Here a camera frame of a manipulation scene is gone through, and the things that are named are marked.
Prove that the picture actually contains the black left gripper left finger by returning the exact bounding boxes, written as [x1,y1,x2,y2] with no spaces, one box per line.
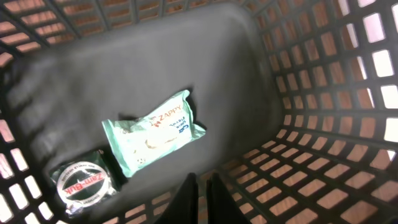
[155,173,198,224]

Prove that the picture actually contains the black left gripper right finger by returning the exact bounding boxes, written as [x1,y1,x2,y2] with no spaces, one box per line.
[206,173,250,224]

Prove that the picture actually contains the mint Zappy wipes packet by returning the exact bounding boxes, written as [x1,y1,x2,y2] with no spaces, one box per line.
[102,90,206,178]

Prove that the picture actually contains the Zam-Buk ointment tin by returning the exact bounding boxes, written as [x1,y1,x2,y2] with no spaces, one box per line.
[49,150,119,218]

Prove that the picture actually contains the grey plastic mesh basket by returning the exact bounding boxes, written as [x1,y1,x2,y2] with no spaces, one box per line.
[1,0,397,223]

